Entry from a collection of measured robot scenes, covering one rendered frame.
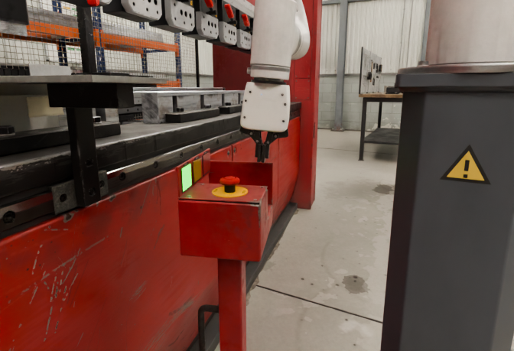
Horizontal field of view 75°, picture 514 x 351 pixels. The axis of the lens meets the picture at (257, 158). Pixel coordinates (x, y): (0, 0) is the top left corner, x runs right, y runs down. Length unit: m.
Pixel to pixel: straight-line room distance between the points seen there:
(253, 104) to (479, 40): 0.40
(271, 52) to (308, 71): 1.97
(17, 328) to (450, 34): 0.74
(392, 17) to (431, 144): 7.62
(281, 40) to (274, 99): 0.12
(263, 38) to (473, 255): 0.50
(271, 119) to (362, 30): 7.47
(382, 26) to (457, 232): 7.64
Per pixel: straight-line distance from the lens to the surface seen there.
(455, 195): 0.50
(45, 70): 0.70
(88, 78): 0.52
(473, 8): 0.51
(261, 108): 0.70
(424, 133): 0.48
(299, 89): 2.66
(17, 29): 0.81
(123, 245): 0.81
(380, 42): 8.03
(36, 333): 0.71
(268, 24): 0.69
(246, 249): 0.65
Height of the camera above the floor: 0.98
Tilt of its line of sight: 12 degrees down
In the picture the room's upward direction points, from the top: straight up
